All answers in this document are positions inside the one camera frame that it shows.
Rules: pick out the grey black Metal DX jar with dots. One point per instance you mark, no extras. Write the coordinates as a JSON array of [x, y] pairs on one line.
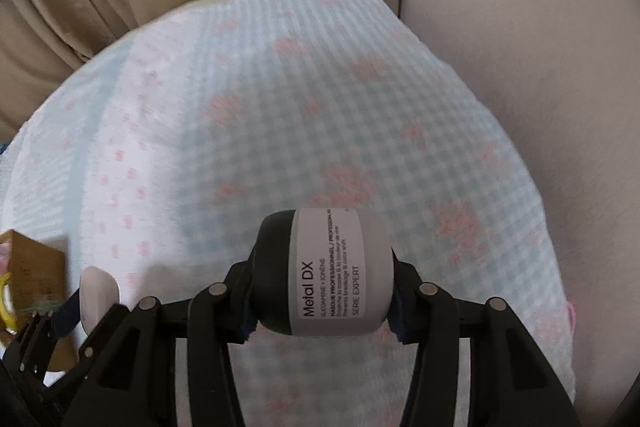
[[322, 272]]

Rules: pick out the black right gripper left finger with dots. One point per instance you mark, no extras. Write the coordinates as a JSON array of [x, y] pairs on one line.
[[170, 363]]

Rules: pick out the yellow packing tape roll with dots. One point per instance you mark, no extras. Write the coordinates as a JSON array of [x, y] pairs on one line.
[[6, 308]]

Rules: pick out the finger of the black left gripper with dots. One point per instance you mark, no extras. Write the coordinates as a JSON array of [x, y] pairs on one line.
[[45, 331], [90, 351]]

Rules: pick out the small white cap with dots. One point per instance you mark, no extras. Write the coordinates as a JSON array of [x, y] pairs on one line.
[[98, 292]]

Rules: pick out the brown cardboard box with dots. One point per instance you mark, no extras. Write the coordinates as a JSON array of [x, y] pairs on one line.
[[38, 278]]

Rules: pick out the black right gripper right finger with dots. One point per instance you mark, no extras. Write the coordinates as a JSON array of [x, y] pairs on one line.
[[511, 381]]

